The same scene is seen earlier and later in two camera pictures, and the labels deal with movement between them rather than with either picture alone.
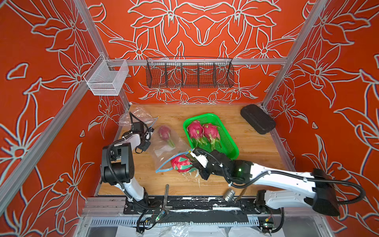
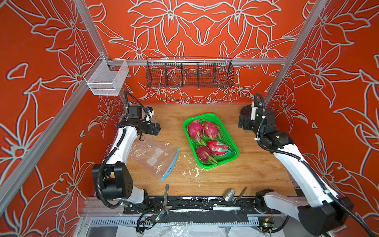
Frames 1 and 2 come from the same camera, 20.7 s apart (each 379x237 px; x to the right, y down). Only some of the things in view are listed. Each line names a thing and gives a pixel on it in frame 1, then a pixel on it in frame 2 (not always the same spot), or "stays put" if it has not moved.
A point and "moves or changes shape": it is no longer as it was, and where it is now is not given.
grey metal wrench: [166, 208] stays put
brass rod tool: [242, 193] stays put
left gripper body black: [143, 145] -> [147, 128]
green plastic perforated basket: [228, 147] stays put
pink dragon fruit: [165, 132] -> [204, 154]
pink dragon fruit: [182, 163] -> [217, 147]
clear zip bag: [166, 142] moves or changes shape
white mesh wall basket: [106, 76] stays put
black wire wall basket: [189, 72] stays put
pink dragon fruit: [211, 133] stays put
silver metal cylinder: [229, 195] stays put
